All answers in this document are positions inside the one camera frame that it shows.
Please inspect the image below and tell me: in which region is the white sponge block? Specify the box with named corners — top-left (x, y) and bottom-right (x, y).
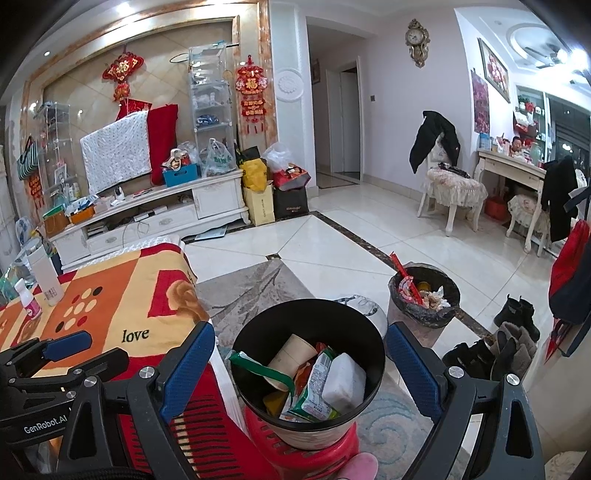
top-left (322, 353), bottom-right (367, 415)

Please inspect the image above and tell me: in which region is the green wet wipes packet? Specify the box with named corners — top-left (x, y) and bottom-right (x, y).
top-left (229, 343), bottom-right (339, 423)

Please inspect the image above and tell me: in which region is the beige paper cup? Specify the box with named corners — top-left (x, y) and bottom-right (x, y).
top-left (267, 334), bottom-right (318, 380)

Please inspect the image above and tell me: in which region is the small white pink bottle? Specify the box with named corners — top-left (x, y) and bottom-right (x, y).
top-left (14, 279), bottom-right (42, 320)

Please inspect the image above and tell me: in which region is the cat face stool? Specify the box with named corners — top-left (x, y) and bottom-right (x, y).
top-left (335, 294), bottom-right (389, 337)

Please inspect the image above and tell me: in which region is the white thermos bottle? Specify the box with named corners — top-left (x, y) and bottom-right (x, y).
top-left (27, 244), bottom-right (64, 306)

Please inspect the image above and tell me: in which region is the dark floor waste basket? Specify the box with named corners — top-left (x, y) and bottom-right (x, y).
top-left (387, 262), bottom-right (461, 347)

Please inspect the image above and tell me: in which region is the red orange patterned blanket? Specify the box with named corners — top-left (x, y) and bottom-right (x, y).
top-left (1, 243), bottom-right (277, 479)

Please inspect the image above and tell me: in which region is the red plastic stool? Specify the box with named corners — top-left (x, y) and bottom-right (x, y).
top-left (245, 408), bottom-right (360, 479)

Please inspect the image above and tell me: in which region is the white TV cabinet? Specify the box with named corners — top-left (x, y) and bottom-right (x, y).
top-left (51, 169), bottom-right (249, 271)

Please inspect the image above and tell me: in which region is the white chair with jacket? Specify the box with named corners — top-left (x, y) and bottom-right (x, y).
top-left (409, 110), bottom-right (488, 236)

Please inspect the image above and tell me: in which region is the white cloth covered TV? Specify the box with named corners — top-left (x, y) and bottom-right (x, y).
top-left (80, 110), bottom-right (151, 194)

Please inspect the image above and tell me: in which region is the blue storage basket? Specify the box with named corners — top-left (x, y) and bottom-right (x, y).
top-left (162, 163), bottom-right (200, 188)

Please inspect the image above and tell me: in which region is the yellow bag on box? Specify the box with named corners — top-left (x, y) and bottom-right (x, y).
top-left (239, 158), bottom-right (267, 193)

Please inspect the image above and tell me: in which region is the white dressing table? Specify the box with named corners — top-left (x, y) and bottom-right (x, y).
top-left (474, 149), bottom-right (546, 254)

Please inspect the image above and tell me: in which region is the red chinese knot ornament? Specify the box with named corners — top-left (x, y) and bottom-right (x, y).
top-left (101, 51), bottom-right (144, 102)

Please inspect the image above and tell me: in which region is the gold wall clock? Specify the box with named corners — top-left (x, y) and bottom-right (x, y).
top-left (405, 19), bottom-right (431, 68)

